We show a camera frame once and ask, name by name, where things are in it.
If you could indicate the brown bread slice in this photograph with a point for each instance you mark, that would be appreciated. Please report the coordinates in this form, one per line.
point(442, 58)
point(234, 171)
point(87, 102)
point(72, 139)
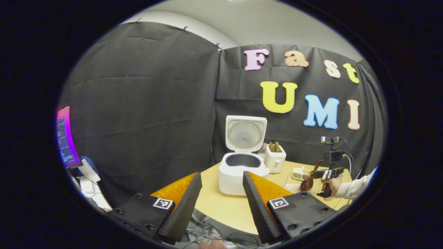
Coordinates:
point(271, 148)
point(277, 147)

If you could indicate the clear bottle with red cap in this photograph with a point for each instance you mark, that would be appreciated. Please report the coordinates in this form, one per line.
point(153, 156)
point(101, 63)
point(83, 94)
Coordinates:
point(262, 152)

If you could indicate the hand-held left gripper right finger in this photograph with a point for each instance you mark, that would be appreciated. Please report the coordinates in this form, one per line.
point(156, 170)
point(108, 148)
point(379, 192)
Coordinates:
point(258, 211)

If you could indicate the white rice cooker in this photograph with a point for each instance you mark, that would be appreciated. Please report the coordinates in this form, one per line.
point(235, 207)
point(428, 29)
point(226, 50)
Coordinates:
point(238, 176)

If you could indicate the blue object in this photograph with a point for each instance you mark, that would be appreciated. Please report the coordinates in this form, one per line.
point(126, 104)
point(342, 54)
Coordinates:
point(90, 164)

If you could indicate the computer monitor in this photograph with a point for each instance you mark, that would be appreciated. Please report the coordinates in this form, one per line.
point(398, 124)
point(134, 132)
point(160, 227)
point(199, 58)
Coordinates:
point(65, 138)

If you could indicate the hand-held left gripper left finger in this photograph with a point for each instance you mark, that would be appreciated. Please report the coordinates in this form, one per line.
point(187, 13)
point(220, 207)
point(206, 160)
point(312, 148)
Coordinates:
point(183, 211)

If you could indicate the black backdrop cloth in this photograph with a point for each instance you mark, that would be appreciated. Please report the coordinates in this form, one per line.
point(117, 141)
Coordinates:
point(145, 103)

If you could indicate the white papers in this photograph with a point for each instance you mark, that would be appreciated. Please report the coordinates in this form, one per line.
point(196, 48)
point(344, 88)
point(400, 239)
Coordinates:
point(91, 190)

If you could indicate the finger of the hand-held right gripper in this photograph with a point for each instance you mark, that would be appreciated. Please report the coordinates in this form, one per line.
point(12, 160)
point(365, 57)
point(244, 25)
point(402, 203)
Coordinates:
point(320, 174)

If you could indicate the brown wooden spoon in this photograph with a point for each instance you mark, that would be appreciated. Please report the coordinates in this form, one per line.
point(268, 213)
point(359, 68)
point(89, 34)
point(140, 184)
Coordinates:
point(306, 183)

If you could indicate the white toaster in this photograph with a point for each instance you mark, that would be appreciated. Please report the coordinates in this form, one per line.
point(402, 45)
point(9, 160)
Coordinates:
point(275, 162)

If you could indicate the white divided grain dish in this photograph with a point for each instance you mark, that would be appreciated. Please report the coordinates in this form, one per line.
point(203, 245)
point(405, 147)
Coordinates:
point(299, 173)

